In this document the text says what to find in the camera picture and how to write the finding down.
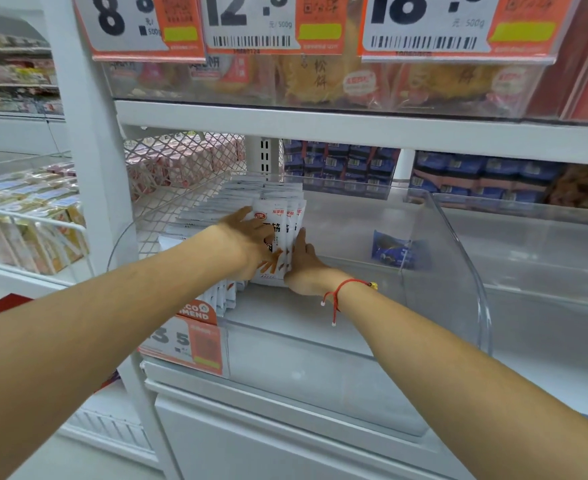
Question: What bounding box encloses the person's left hand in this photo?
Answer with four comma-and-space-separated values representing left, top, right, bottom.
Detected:
217, 206, 277, 281

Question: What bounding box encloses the person's right hand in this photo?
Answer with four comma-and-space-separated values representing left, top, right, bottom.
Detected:
283, 227, 346, 297

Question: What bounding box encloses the white snack packet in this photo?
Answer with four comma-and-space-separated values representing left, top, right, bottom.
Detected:
250, 197, 308, 288

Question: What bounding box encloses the person's right forearm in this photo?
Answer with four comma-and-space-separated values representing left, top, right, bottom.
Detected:
324, 279, 588, 480

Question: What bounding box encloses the person's left forearm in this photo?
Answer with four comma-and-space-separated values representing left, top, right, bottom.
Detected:
0, 226, 249, 480

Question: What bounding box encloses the row of white snack packets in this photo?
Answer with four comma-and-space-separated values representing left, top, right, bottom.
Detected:
158, 176, 306, 318

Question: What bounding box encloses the stack of dark blue packets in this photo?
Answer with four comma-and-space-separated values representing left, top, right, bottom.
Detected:
282, 139, 401, 199

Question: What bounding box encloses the blue snack packet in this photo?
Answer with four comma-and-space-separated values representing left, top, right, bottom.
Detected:
371, 229, 418, 270

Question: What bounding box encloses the pile of pink packets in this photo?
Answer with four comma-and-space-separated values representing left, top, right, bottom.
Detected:
124, 136, 247, 201

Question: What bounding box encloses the white metal shelf unit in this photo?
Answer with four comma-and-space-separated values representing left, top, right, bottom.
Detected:
39, 0, 588, 480

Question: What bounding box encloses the clear plastic shelf bin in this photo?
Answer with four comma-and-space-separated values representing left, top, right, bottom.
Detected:
106, 174, 493, 356

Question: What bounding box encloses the orange white price tag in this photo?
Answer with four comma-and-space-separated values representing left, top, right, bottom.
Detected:
358, 0, 584, 64
71, 0, 208, 64
137, 300, 231, 379
200, 0, 351, 57

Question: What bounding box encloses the clear plastic shelf guard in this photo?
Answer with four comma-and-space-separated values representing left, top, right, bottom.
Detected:
99, 54, 547, 120

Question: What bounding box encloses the pile of yellow pastry packets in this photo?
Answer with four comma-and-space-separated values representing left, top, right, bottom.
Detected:
105, 52, 540, 113

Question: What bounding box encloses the stack of blue pink packets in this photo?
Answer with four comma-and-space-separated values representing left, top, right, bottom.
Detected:
408, 151, 566, 204

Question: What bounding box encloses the row of yellow boxed snacks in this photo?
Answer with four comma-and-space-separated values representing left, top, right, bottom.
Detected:
0, 163, 91, 275

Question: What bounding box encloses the red floor item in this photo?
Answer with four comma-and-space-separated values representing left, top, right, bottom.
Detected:
0, 293, 36, 314

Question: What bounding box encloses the pile of brown snack packets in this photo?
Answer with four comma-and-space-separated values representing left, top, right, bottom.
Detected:
548, 164, 588, 212

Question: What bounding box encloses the background shelf with goods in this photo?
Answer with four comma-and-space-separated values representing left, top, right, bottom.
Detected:
0, 10, 66, 118

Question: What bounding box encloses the red packaging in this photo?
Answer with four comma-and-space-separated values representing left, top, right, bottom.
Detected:
526, 0, 588, 124

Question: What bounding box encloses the red string bracelet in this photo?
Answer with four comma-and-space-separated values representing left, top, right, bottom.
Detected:
320, 278, 379, 327

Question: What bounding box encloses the white wire mesh divider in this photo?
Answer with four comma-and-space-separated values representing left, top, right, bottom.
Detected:
123, 133, 248, 260

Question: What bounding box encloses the white wire basket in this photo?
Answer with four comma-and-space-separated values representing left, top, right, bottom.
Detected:
0, 151, 96, 285

